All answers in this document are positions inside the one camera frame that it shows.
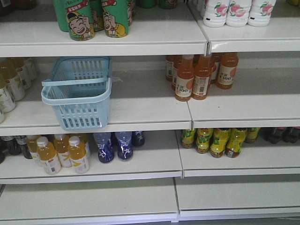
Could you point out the green cartoon tea can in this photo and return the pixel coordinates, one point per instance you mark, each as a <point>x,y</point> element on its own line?
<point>74,17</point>
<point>115,17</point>

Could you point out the yellow lemon tea bottle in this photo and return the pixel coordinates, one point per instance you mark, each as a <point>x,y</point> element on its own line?
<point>220,138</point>
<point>203,139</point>
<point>252,134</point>
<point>233,146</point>
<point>187,138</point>

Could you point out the orange C100 juice bottle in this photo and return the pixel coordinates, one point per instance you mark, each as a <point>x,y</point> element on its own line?
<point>185,79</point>
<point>227,71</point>

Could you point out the white metal shelving unit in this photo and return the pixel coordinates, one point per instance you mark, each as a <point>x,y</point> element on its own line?
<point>163,183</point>

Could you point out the yellow orange drink bottle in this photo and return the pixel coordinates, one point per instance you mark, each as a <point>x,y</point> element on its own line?
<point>61,146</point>
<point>78,155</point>
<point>48,156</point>

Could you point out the pale green drink bottle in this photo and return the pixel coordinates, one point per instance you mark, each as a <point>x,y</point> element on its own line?
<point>12,79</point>
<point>7,102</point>
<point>22,72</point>

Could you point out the light blue plastic basket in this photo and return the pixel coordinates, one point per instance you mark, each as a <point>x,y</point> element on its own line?
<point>78,89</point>

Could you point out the dark tea bottle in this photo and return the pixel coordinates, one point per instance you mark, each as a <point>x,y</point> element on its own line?
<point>11,144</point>
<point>22,142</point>

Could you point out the coke bottle red label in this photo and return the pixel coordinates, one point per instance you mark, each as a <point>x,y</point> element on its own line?
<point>291,135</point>
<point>273,134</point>

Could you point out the blue sports drink bottle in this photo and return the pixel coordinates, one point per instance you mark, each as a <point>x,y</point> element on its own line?
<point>138,138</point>
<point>124,148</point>
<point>104,146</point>

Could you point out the white peach drink bottle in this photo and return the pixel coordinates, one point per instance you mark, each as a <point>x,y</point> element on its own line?
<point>238,12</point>
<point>260,12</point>
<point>215,13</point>

